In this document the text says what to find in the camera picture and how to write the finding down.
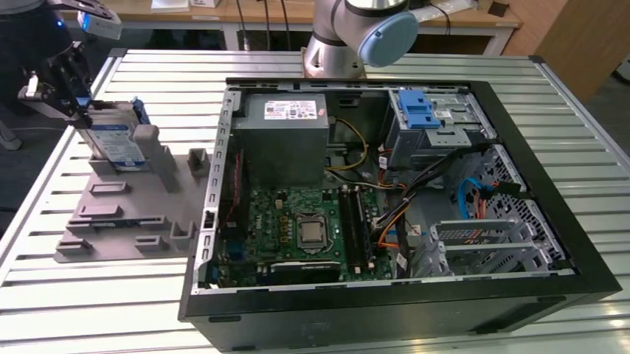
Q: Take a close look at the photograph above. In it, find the hard disk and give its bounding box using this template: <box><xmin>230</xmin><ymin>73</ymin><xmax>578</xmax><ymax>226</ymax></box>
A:
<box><xmin>73</xmin><ymin>96</ymin><xmax>152</xmax><ymax>173</ymax></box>

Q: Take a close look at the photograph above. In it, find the silver disk bay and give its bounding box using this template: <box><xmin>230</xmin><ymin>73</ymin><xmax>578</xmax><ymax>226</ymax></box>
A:
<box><xmin>412</xmin><ymin>217</ymin><xmax>567</xmax><ymax>280</ymax></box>

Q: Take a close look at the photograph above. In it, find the grey metal foot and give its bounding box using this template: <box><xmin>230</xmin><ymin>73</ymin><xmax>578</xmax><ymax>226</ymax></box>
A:
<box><xmin>0</xmin><ymin>119</ymin><xmax>24</xmax><ymax>151</ymax></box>

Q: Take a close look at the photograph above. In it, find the grey parts rack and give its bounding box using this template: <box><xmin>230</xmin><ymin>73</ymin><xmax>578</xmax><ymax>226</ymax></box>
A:
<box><xmin>52</xmin><ymin>124</ymin><xmax>216</xmax><ymax>263</ymax></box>

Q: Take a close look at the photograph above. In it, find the wooden desk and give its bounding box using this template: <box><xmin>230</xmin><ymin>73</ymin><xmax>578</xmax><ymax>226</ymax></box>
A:
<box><xmin>111</xmin><ymin>0</ymin><xmax>523</xmax><ymax>56</ymax></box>

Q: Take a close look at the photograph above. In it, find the grey power supply unit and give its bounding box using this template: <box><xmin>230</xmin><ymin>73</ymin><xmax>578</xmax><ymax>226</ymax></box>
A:
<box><xmin>231</xmin><ymin>91</ymin><xmax>332</xmax><ymax>189</ymax></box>

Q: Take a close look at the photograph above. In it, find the green motherboard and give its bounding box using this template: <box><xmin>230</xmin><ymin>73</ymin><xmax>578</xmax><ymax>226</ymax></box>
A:
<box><xmin>211</xmin><ymin>186</ymin><xmax>395</xmax><ymax>288</ymax></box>

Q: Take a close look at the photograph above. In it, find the silver CPU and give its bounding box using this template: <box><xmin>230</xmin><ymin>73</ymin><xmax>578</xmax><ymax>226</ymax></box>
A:
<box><xmin>298</xmin><ymin>221</ymin><xmax>327</xmax><ymax>246</ymax></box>

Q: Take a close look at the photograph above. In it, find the black graphics card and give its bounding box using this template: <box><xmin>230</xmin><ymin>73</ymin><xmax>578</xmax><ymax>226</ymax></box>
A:
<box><xmin>255</xmin><ymin>260</ymin><xmax>342</xmax><ymax>285</ymax></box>

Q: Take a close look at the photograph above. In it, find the blue plastic drive latch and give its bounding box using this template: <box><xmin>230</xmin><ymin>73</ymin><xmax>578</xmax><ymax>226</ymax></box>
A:
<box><xmin>399</xmin><ymin>89</ymin><xmax>443</xmax><ymax>130</ymax></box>

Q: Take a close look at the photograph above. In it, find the black RAM stick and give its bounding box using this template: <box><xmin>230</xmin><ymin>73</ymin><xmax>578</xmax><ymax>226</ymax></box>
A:
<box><xmin>352</xmin><ymin>186</ymin><xmax>378</xmax><ymax>268</ymax></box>

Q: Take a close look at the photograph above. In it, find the silver drive cage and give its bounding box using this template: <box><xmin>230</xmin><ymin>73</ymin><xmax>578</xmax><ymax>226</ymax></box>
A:
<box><xmin>384</xmin><ymin>86</ymin><xmax>497</xmax><ymax>170</ymax></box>

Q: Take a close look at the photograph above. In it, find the black PC case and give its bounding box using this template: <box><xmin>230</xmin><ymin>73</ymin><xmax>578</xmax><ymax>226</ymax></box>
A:
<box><xmin>178</xmin><ymin>76</ymin><xmax>625</xmax><ymax>351</ymax></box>

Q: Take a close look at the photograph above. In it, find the wooden cabinet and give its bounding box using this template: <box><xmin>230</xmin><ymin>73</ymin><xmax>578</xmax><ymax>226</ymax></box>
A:
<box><xmin>501</xmin><ymin>0</ymin><xmax>630</xmax><ymax>106</ymax></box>

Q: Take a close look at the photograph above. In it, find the small silver wrist camera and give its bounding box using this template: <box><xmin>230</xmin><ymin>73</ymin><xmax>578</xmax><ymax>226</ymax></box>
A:
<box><xmin>17</xmin><ymin>73</ymin><xmax>41</xmax><ymax>101</ymax></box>

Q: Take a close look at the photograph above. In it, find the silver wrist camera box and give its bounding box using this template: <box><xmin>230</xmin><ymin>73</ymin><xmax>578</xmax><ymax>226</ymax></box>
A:
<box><xmin>77</xmin><ymin>11</ymin><xmax>123</xmax><ymax>40</ymax></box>

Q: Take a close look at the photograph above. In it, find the red black twisted wire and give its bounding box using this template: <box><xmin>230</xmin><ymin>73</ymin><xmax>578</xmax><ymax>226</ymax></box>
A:
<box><xmin>219</xmin><ymin>150</ymin><xmax>246</xmax><ymax>228</ymax></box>

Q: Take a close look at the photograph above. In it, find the yellow black wire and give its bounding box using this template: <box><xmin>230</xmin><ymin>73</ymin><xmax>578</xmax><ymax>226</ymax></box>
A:
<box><xmin>324</xmin><ymin>117</ymin><xmax>370</xmax><ymax>173</ymax></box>

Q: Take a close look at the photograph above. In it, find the red wire with white label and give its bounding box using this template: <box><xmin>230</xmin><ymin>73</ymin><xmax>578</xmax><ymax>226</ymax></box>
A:
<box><xmin>376</xmin><ymin>145</ymin><xmax>399</xmax><ymax>189</ymax></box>

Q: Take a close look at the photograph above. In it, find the black wire bundle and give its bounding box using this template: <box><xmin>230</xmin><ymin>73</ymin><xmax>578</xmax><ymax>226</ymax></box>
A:
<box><xmin>388</xmin><ymin>143</ymin><xmax>493</xmax><ymax>237</ymax></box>

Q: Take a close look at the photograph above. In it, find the thin black desk cable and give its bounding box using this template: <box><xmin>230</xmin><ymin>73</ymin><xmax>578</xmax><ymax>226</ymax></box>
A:
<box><xmin>427</xmin><ymin>1</ymin><xmax>456</xmax><ymax>36</ymax></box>

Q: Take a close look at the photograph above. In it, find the blue wire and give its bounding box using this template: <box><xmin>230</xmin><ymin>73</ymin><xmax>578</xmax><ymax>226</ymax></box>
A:
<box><xmin>456</xmin><ymin>176</ymin><xmax>493</xmax><ymax>222</ymax></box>

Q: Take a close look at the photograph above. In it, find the black orange power wire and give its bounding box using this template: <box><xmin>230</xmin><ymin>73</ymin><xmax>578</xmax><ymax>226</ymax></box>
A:
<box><xmin>471</xmin><ymin>180</ymin><xmax>526</xmax><ymax>222</ymax></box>

